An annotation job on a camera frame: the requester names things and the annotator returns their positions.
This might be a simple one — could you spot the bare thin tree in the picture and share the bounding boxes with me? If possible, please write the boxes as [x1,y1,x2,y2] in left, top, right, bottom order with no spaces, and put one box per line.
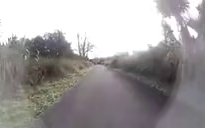
[75,32,95,60]

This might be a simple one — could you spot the grey asphalt path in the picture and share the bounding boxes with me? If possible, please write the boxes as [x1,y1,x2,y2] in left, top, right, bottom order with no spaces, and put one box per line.
[29,64,172,128]

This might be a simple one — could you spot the overgrown hedge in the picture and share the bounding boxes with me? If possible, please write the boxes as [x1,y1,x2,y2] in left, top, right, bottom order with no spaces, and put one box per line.
[107,43,183,88]

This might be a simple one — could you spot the leafy grass verge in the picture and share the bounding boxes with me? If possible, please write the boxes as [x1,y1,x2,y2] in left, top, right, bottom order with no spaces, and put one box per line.
[110,67,174,98]

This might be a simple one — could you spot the dark green bushes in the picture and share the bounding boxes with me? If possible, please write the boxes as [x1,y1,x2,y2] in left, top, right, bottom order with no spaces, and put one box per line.
[4,29,91,84]

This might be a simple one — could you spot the grass verge with dead leaves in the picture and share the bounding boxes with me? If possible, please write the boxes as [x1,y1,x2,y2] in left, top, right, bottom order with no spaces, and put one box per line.
[0,65,95,128]

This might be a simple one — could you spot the tall dark tree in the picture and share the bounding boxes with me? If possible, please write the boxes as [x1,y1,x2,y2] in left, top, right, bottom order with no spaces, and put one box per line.
[154,0,205,84]

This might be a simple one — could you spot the tall dry grass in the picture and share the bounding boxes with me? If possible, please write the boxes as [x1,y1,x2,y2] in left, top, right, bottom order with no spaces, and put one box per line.
[0,44,28,105]

